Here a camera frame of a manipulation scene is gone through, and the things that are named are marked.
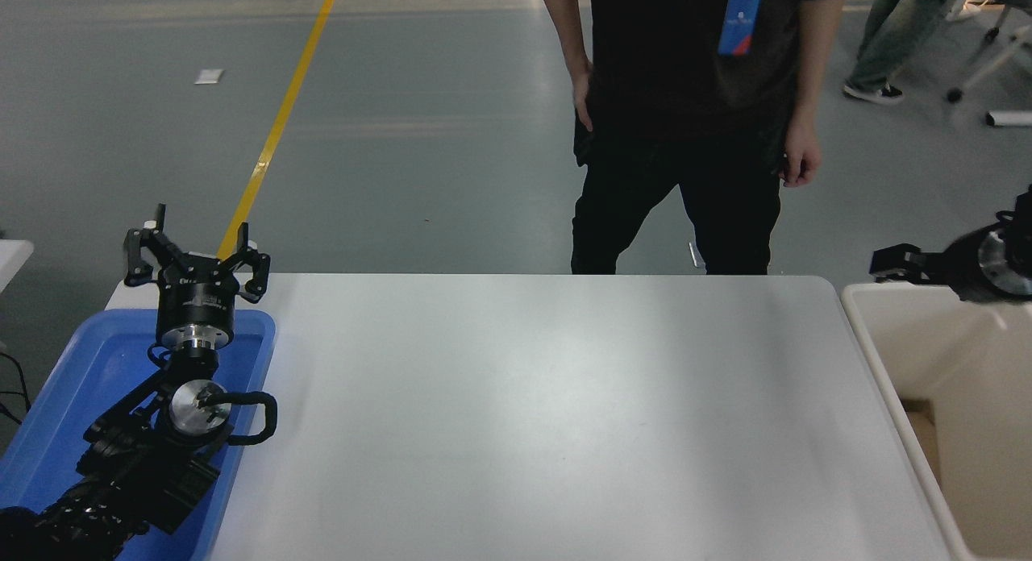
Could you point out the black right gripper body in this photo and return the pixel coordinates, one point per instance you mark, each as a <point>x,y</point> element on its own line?
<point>959,267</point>

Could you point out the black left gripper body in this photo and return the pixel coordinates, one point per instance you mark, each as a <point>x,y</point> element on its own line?
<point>197,299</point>

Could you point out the standing person's right forearm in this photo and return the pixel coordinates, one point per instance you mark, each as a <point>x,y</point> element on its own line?
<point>564,21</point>

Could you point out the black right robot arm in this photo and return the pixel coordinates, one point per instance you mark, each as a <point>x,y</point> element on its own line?
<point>1008,263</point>

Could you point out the standing person's left forearm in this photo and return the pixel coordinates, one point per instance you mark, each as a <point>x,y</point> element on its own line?
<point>818,61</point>

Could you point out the standing person's left hand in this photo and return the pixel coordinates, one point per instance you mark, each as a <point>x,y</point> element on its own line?
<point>801,158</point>

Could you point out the standing person's right hand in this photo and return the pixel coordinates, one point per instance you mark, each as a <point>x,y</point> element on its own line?
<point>582,101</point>

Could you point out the large pale bin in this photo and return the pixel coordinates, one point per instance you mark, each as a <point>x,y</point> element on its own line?
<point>951,384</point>

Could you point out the small white side table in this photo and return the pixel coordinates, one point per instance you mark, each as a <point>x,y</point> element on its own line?
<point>12,259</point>

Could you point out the blue plastic tray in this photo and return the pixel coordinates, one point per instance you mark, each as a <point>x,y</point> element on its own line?
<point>81,384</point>

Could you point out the white bar on floor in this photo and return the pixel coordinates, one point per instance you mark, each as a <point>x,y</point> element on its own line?
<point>1009,118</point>

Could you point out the white paper scrap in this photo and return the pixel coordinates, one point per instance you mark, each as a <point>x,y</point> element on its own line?
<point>209,76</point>

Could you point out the clear floor plate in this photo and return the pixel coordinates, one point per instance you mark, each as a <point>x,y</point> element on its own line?
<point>694,255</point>

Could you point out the white office chair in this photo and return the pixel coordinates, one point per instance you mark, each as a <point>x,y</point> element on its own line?
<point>988,61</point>

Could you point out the walking person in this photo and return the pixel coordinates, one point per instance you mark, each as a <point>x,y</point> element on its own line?
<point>895,29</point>

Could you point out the white office chair base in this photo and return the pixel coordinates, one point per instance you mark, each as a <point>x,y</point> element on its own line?
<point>966,11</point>

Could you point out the standing person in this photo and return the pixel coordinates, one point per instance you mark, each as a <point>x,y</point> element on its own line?
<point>669,101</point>

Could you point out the blue badge card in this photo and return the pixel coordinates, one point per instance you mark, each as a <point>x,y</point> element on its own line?
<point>739,25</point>

